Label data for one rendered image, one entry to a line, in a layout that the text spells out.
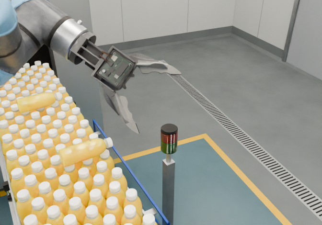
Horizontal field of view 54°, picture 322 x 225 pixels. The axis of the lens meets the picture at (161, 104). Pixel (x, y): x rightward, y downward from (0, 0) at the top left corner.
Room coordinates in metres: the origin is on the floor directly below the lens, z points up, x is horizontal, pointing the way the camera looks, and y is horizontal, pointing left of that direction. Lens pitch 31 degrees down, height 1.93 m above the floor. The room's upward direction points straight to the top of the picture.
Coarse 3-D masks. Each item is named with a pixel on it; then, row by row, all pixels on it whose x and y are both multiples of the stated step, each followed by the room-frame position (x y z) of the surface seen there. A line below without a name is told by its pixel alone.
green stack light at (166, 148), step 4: (164, 144) 0.91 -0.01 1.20; (168, 144) 0.90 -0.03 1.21; (172, 144) 0.91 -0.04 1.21; (176, 144) 0.92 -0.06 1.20; (164, 148) 0.91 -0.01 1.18; (168, 148) 0.90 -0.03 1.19; (172, 148) 0.91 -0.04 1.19; (176, 148) 0.92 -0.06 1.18; (164, 152) 0.91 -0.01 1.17; (168, 152) 0.90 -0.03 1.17; (172, 152) 0.91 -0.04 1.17
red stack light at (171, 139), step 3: (177, 132) 0.92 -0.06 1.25; (162, 135) 0.92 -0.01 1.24; (165, 135) 0.91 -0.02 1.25; (168, 135) 0.90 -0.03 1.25; (171, 135) 0.90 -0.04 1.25; (174, 135) 0.91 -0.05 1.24; (177, 135) 0.92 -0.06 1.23; (162, 138) 0.92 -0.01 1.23; (165, 138) 0.91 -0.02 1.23; (168, 138) 0.90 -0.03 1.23; (171, 138) 0.90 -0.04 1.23; (174, 138) 0.91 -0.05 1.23; (177, 138) 0.93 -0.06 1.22; (162, 141) 0.91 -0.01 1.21; (165, 141) 0.91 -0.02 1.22; (168, 141) 0.90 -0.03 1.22; (171, 141) 0.90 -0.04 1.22; (174, 141) 0.91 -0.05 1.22
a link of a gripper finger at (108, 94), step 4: (104, 88) 0.57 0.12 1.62; (104, 92) 0.56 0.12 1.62; (108, 92) 0.56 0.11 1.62; (112, 92) 0.56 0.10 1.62; (104, 96) 0.56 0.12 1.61; (108, 96) 0.56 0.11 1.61; (112, 96) 0.56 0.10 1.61; (108, 100) 0.55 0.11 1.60; (112, 100) 0.55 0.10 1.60; (112, 104) 0.55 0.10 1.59; (112, 108) 0.55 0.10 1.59; (116, 112) 0.55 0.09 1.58
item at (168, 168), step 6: (162, 162) 0.94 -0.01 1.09; (174, 162) 0.93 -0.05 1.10; (162, 168) 0.94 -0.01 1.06; (168, 168) 0.91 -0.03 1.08; (174, 168) 0.93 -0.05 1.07; (162, 174) 0.94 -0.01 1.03; (168, 174) 0.91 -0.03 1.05; (174, 174) 0.93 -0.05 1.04; (162, 180) 0.94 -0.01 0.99; (168, 180) 0.91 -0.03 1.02; (162, 186) 0.94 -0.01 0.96; (168, 186) 0.91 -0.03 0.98; (162, 192) 0.94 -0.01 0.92; (168, 192) 0.91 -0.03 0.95; (162, 198) 0.94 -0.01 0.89; (168, 198) 0.91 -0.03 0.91; (162, 204) 0.94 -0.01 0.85; (168, 204) 0.91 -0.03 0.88; (162, 210) 0.94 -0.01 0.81; (168, 210) 0.91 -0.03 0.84; (168, 216) 0.91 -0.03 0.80
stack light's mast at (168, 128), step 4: (164, 124) 0.95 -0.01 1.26; (168, 124) 0.95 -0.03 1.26; (172, 124) 0.95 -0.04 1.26; (164, 128) 0.93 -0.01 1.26; (168, 128) 0.93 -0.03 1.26; (172, 128) 0.93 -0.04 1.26; (176, 128) 0.93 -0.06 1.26; (164, 132) 0.91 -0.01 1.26; (168, 132) 0.91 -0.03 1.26; (172, 132) 0.91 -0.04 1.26; (168, 156) 0.92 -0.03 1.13; (168, 160) 0.92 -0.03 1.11
